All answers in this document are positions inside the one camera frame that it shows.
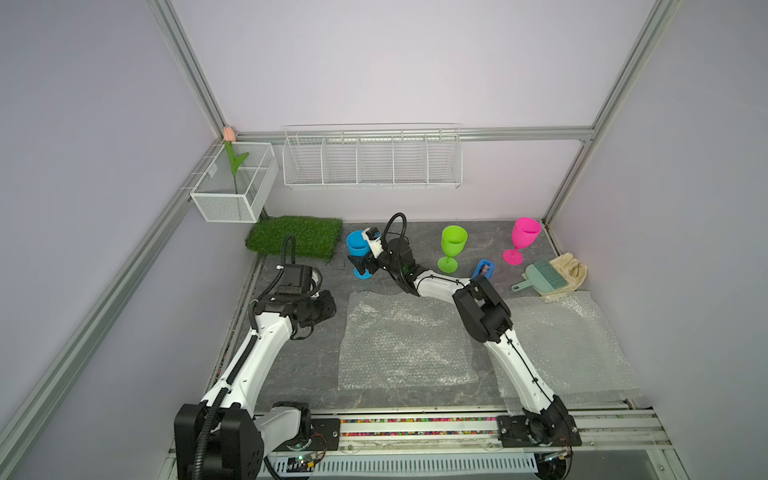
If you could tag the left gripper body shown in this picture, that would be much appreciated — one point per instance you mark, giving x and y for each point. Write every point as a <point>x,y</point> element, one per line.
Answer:
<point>318,309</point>

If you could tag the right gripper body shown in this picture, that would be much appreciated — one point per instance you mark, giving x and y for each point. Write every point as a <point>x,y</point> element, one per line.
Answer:
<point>383,260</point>

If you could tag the blue plastic wine glass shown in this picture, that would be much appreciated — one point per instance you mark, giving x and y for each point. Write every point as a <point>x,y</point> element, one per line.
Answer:
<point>357,246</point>

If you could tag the blue tape dispenser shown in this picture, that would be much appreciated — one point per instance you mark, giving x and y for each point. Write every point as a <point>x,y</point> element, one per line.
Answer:
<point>484,268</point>

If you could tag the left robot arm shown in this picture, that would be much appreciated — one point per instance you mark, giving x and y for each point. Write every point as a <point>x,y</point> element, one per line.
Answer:
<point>221,436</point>

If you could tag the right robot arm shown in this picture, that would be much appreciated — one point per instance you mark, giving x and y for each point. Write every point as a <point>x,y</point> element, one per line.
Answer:
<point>484,314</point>

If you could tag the green plastic wine glass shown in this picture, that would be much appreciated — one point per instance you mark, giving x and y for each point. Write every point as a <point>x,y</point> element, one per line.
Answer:
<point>453,241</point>

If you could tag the pink plastic wine glass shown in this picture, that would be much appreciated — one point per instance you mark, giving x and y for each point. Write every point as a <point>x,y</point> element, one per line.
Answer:
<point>524,234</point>

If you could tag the bubble wrap sheet stack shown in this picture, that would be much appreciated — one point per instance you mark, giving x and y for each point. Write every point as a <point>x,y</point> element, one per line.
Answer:
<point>573,347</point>

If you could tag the green artificial grass mat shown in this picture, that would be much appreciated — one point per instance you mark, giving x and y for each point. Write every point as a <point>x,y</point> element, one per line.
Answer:
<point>315,237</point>

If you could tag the white mesh basket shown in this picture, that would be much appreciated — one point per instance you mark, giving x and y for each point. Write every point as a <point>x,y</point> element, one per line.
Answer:
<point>214,194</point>

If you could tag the green dustpan brush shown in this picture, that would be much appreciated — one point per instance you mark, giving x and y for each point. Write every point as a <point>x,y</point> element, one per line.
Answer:
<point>543,277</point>

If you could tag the artificial pink tulip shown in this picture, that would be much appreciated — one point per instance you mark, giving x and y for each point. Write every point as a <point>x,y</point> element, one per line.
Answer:
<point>235,160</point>

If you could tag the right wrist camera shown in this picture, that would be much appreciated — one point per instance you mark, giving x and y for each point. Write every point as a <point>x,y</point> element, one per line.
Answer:
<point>373,238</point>

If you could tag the white wire shelf rack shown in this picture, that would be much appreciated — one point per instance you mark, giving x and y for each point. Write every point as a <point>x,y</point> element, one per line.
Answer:
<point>407,156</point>

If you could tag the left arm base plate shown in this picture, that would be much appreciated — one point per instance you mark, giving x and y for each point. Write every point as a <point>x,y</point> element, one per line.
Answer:
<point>323,434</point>

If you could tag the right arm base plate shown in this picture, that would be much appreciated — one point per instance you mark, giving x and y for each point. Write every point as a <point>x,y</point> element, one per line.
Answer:
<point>538,430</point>

